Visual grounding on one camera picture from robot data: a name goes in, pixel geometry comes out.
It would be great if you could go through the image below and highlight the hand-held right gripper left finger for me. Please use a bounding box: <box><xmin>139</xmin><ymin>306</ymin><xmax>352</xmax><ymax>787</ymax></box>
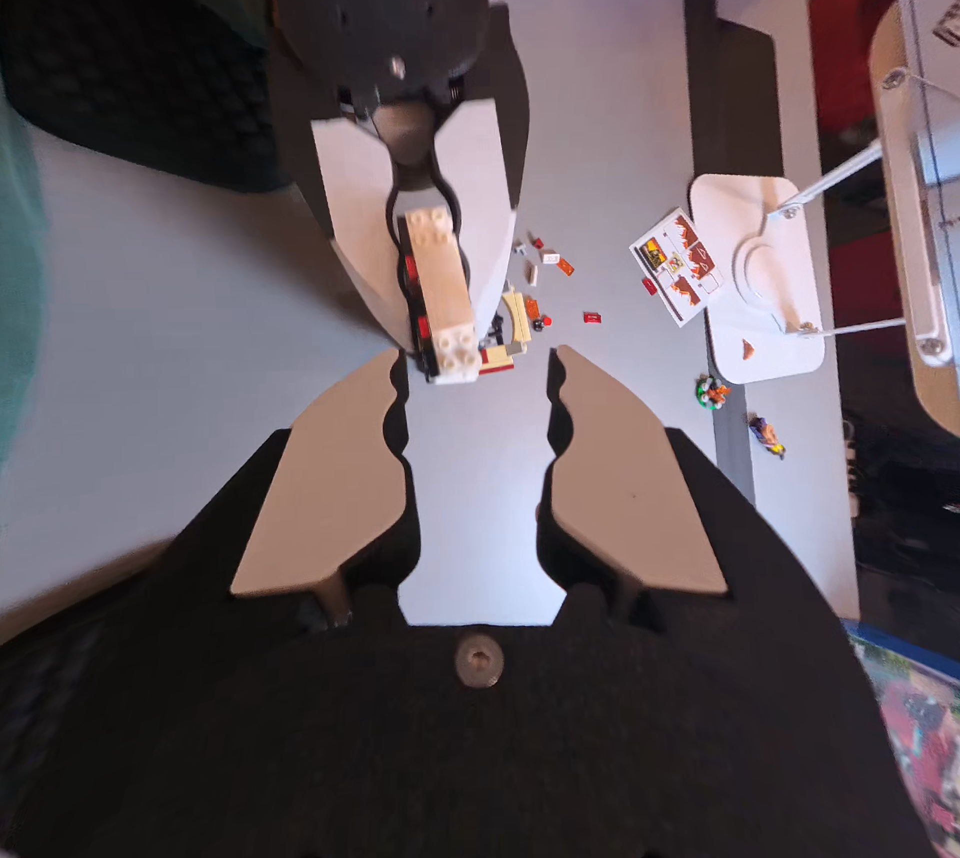
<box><xmin>228</xmin><ymin>348</ymin><xmax>421</xmax><ymax>600</ymax></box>

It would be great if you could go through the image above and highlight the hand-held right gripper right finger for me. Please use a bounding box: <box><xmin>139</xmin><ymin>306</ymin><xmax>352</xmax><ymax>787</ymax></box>
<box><xmin>536</xmin><ymin>345</ymin><xmax>730</xmax><ymax>600</ymax></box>

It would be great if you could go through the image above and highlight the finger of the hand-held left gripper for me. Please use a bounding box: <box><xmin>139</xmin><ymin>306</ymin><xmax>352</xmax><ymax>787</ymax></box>
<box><xmin>309</xmin><ymin>117</ymin><xmax>410</xmax><ymax>353</ymax></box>
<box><xmin>431</xmin><ymin>99</ymin><xmax>519</xmax><ymax>343</ymax></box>

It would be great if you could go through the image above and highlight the red tan brick toy truck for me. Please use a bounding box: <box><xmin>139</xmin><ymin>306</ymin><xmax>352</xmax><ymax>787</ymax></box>
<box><xmin>396</xmin><ymin>205</ymin><xmax>535</xmax><ymax>387</ymax></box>

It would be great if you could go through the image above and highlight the grey desk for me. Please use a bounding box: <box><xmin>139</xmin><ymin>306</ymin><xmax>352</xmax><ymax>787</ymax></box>
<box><xmin>0</xmin><ymin>0</ymin><xmax>860</xmax><ymax>642</ymax></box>

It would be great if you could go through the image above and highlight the purple toy minifigure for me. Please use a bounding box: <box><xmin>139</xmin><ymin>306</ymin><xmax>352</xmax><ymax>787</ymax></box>
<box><xmin>748</xmin><ymin>415</ymin><xmax>787</xmax><ymax>460</ymax></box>

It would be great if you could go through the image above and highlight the sticker sheet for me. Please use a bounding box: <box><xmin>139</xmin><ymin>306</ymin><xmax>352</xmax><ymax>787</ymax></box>
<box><xmin>630</xmin><ymin>207</ymin><xmax>725</xmax><ymax>329</ymax></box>

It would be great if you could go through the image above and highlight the blue toy set box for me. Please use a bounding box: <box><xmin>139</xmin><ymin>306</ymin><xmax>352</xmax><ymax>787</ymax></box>
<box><xmin>843</xmin><ymin>621</ymin><xmax>960</xmax><ymax>858</ymax></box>

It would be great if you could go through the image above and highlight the white metal rack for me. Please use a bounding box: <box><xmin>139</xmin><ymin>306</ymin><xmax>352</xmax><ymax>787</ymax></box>
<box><xmin>772</xmin><ymin>66</ymin><xmax>954</xmax><ymax>370</ymax></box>

